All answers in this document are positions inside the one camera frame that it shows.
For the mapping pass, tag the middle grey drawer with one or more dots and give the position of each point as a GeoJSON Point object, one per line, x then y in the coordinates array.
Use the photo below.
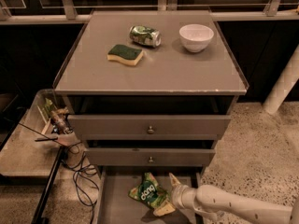
{"type": "Point", "coordinates": [178, 157]}

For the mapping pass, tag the bottom grey drawer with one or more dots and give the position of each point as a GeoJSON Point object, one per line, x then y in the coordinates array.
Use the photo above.
{"type": "Point", "coordinates": [116, 207]}

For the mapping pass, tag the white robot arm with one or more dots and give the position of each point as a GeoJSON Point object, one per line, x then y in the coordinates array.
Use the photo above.
{"type": "Point", "coordinates": [211, 202]}

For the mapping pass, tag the brown bottle in bin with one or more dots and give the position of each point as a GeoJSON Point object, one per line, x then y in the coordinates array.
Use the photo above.
{"type": "Point", "coordinates": [59, 120]}

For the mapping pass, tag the grey three-drawer cabinet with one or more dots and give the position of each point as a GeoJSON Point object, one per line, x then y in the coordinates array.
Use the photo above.
{"type": "Point", "coordinates": [168, 80]}

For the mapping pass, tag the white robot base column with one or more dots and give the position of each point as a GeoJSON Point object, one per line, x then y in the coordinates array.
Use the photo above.
{"type": "Point", "coordinates": [284, 84]}

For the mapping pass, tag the green yellow sponge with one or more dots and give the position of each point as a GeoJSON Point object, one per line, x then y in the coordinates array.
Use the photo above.
{"type": "Point", "coordinates": [125, 55]}

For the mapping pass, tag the white ceramic bowl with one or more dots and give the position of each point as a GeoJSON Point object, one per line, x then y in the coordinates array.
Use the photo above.
{"type": "Point", "coordinates": [195, 37]}

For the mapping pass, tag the green rice chip bag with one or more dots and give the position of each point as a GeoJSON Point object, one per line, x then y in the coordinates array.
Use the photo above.
{"type": "Point", "coordinates": [149, 192]}

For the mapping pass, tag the top grey drawer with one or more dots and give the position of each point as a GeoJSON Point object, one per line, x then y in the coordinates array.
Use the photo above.
{"type": "Point", "coordinates": [149, 127]}

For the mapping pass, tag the grey drawer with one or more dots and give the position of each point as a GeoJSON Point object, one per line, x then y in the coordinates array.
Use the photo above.
{"type": "Point", "coordinates": [149, 127]}
{"type": "Point", "coordinates": [116, 207]}
{"type": "Point", "coordinates": [178, 157]}

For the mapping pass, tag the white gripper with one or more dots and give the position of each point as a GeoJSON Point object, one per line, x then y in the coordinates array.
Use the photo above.
{"type": "Point", "coordinates": [177, 197]}

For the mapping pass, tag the metal window railing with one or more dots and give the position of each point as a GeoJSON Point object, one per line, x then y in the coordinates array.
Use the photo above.
{"type": "Point", "coordinates": [46, 11]}

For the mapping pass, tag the green crushed soda can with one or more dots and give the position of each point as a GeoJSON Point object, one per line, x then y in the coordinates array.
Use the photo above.
{"type": "Point", "coordinates": [145, 36]}

